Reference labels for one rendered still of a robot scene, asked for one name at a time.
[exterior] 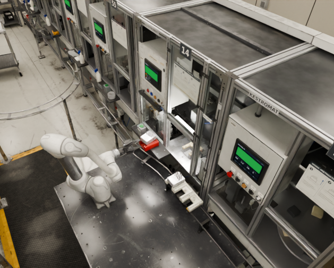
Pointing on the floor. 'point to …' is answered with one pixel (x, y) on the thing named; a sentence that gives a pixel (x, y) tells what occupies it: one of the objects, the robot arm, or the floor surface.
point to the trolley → (7, 60)
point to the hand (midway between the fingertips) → (137, 143)
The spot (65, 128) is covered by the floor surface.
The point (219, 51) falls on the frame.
